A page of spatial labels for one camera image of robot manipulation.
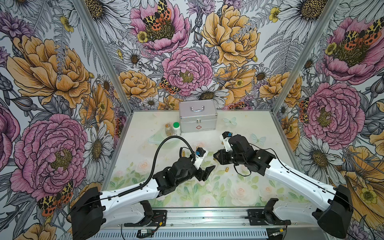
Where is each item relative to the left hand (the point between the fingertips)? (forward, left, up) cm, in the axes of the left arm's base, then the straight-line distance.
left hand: (207, 164), depth 75 cm
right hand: (+2, -4, +1) cm, 5 cm away
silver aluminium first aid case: (+39, +4, -6) cm, 39 cm away
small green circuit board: (-25, +31, -19) cm, 44 cm away
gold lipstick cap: (+4, -13, -15) cm, 20 cm away
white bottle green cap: (+30, +18, -9) cm, 36 cm away
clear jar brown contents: (+31, +24, -11) cm, 40 cm away
